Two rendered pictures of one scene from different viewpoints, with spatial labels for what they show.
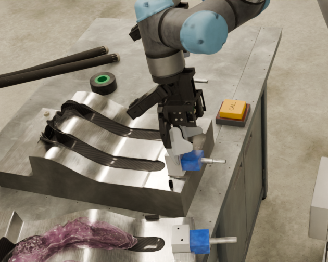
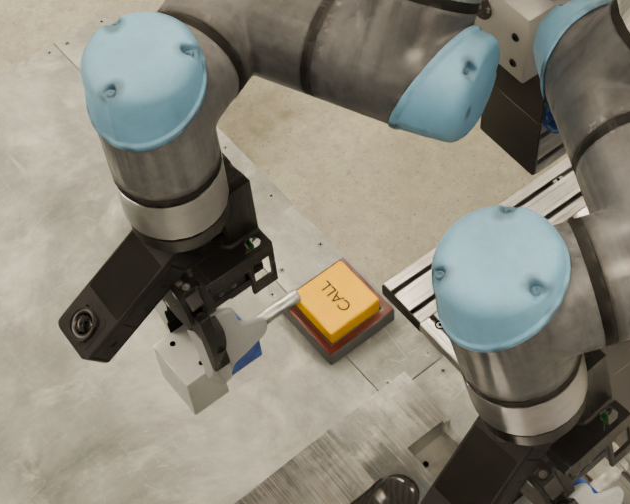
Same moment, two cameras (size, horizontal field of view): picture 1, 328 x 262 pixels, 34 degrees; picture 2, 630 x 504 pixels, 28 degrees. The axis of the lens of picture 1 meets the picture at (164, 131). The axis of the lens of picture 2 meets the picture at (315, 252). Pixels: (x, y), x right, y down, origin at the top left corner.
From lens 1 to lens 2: 0.92 m
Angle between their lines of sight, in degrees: 41
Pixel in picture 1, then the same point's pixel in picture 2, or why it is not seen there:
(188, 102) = (600, 413)
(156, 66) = (559, 409)
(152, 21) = (563, 318)
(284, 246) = not seen: hidden behind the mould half
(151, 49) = (550, 381)
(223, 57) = (90, 190)
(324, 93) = not seen: hidden behind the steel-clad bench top
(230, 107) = (337, 304)
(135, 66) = not seen: outside the picture
